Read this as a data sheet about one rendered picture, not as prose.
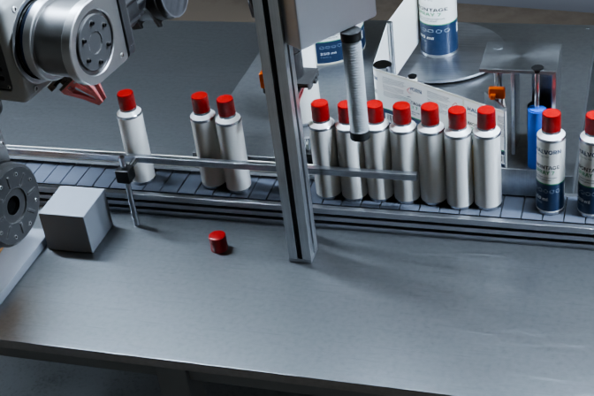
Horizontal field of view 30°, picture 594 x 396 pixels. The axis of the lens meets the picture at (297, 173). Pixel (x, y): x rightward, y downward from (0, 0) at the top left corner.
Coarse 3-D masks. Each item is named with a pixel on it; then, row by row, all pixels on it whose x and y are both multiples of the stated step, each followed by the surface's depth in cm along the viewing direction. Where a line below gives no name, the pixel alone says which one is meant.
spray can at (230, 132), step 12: (228, 96) 214; (228, 108) 213; (216, 120) 216; (228, 120) 214; (240, 120) 216; (228, 132) 215; (240, 132) 216; (228, 144) 216; (240, 144) 217; (228, 156) 218; (240, 156) 218; (228, 180) 222; (240, 180) 221; (240, 192) 222
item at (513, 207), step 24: (48, 168) 239; (72, 168) 238; (96, 168) 237; (168, 192) 226; (192, 192) 225; (216, 192) 224; (264, 192) 222; (312, 192) 220; (480, 216) 207; (504, 216) 206; (528, 216) 205; (552, 216) 205; (576, 216) 204
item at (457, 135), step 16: (448, 112) 200; (464, 112) 200; (448, 128) 202; (464, 128) 201; (448, 144) 202; (464, 144) 202; (448, 160) 205; (464, 160) 203; (448, 176) 207; (464, 176) 205; (448, 192) 209; (464, 192) 207; (464, 208) 209
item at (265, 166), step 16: (112, 160) 225; (128, 160) 224; (144, 160) 223; (160, 160) 222; (176, 160) 221; (192, 160) 219; (208, 160) 219; (224, 160) 218; (352, 176) 210; (368, 176) 209; (384, 176) 208; (400, 176) 207; (416, 176) 206
